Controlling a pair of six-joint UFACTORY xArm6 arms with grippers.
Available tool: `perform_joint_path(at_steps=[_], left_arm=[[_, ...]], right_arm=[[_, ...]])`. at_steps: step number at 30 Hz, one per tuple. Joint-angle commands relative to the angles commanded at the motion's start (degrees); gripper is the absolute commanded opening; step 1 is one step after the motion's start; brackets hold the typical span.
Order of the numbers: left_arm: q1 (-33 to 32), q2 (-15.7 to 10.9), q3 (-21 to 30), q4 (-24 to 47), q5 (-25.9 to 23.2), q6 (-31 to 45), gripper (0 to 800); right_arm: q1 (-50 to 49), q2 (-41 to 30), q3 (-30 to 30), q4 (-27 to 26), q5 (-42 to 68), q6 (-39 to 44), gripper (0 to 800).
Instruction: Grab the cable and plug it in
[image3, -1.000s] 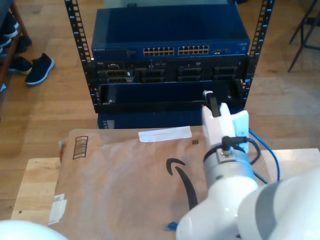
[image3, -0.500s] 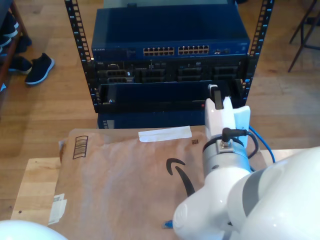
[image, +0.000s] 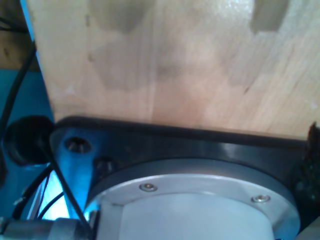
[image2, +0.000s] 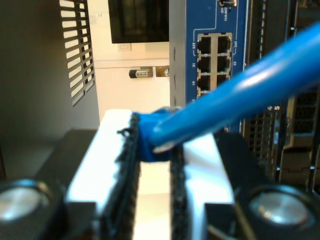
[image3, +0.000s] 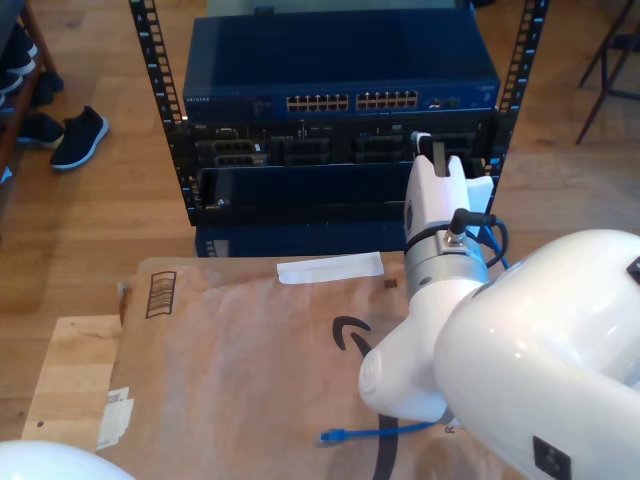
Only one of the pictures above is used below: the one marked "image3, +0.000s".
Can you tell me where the brown packing paper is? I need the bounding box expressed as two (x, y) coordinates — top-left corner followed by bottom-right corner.
(97, 249), (521, 480)

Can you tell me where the plain dark shoe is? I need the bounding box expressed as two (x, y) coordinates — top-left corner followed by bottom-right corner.
(29, 71), (65, 107)

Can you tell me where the black equipment rack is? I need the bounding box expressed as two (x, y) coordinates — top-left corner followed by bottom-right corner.
(128, 0), (551, 229)

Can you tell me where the blue network switch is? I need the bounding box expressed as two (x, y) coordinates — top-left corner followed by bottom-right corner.
(182, 14), (502, 120)

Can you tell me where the black angled-connector cable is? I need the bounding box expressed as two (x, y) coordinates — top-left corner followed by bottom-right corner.
(448, 208), (510, 269)

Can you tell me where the grey-blue camera cable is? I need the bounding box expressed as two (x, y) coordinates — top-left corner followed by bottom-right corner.
(478, 222), (512, 274)

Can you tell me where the brown wooden shoe rack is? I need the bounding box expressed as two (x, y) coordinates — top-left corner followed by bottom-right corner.
(0, 0), (57, 176)

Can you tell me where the dark blue base box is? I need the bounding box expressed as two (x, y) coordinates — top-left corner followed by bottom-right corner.
(193, 222), (501, 260)

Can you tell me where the black rack server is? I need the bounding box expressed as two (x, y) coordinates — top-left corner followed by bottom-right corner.
(172, 117), (501, 169)

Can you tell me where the dark sneaker pale sole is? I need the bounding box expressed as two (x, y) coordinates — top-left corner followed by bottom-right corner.
(49, 104), (110, 172)
(17, 112), (66, 150)

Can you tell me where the dark metal chair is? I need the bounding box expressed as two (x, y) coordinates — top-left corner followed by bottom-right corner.
(574, 0), (640, 146)

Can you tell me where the dark shoe striped sole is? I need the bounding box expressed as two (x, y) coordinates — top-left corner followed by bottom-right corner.
(0, 22), (40, 76)

